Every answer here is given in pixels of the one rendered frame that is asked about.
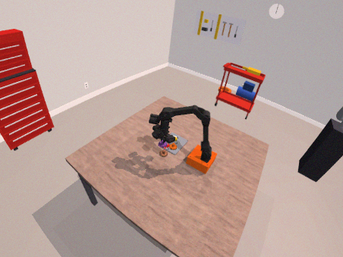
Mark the purple gear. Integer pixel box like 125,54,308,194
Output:
158,140,167,148

